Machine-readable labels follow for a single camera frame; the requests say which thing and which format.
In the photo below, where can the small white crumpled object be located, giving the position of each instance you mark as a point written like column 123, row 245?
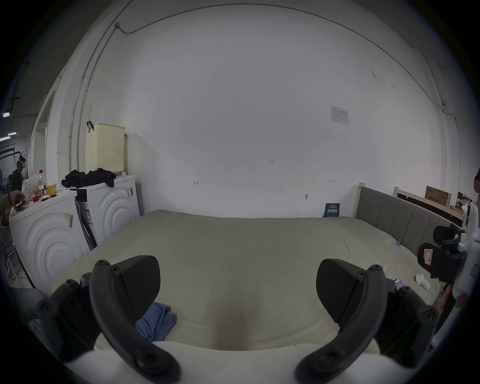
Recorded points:
column 423, row 281

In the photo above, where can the dark phone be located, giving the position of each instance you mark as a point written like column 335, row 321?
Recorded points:
column 399, row 284

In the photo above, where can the brown carton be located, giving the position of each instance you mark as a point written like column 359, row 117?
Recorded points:
column 437, row 196

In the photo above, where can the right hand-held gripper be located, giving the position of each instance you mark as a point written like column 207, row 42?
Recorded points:
column 471, row 258

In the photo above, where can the bed with beige sheet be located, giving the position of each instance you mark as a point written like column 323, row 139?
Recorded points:
column 240, row 262

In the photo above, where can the pale wooden bed frame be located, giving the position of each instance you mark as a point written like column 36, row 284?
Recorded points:
column 408, row 197

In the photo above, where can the grey padded headboard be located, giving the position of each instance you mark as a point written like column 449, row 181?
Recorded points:
column 393, row 213

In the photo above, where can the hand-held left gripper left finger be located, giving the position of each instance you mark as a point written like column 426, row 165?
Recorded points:
column 108, row 300

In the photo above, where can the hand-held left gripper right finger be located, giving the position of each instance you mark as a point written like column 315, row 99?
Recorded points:
column 365, row 303

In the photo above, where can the white washing machine with bottles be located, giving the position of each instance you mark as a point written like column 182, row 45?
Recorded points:
column 48, row 232

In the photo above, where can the blue garment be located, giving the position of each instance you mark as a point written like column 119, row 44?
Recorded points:
column 155, row 322

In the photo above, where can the blue card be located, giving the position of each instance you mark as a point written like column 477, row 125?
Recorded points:
column 332, row 210

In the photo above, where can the white washing machine with basket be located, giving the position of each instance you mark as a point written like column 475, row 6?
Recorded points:
column 112, row 210

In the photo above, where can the white paper sheet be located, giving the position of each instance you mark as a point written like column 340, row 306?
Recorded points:
column 339, row 115

